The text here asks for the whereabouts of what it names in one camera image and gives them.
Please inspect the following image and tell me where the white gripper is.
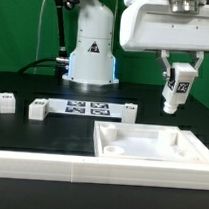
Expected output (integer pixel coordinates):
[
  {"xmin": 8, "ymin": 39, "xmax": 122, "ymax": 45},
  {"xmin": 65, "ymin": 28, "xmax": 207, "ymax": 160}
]
[{"xmin": 119, "ymin": 0, "xmax": 209, "ymax": 79}]

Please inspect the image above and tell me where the white square tabletop part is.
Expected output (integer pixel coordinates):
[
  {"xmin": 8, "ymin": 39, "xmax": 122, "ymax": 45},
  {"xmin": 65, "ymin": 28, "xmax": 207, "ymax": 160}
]
[{"xmin": 93, "ymin": 121, "xmax": 209, "ymax": 165}]

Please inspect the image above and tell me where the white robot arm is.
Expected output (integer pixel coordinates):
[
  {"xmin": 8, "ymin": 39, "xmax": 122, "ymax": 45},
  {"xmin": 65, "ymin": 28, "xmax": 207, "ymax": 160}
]
[{"xmin": 63, "ymin": 0, "xmax": 209, "ymax": 89}]

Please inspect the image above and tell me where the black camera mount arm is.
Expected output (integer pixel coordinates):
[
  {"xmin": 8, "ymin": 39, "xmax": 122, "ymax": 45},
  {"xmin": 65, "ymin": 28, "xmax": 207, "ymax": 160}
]
[{"xmin": 54, "ymin": 0, "xmax": 81, "ymax": 65}]

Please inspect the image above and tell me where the white marker base plate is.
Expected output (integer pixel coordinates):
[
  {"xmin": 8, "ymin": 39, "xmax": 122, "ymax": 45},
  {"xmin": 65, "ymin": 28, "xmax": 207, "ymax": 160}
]
[{"xmin": 48, "ymin": 98, "xmax": 123, "ymax": 118}]

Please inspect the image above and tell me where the grey cable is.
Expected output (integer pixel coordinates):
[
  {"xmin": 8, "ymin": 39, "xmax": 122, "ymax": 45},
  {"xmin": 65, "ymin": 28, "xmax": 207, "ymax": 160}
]
[{"xmin": 33, "ymin": 0, "xmax": 53, "ymax": 76}]

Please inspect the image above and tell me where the black cable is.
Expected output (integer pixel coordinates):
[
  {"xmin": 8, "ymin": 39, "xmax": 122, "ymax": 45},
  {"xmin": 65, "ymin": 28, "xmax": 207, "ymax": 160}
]
[{"xmin": 16, "ymin": 55, "xmax": 68, "ymax": 78}]

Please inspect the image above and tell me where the white front fence wall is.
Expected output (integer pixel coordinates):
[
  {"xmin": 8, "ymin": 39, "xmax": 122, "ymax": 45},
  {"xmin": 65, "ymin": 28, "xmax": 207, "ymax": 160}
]
[{"xmin": 0, "ymin": 150, "xmax": 209, "ymax": 190}]

